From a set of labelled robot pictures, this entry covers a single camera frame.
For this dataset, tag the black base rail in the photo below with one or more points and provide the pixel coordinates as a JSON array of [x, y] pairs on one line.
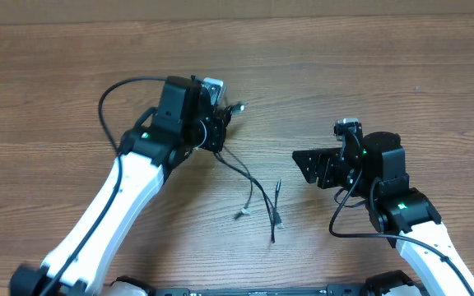
[[328, 290]]

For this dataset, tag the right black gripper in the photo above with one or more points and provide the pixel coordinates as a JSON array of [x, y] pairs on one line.
[[329, 168]]

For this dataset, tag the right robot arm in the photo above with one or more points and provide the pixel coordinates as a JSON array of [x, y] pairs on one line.
[[373, 167]]

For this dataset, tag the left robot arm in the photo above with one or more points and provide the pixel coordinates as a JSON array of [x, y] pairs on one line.
[[79, 264]]

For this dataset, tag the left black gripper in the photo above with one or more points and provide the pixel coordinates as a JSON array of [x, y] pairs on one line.
[[217, 134]]

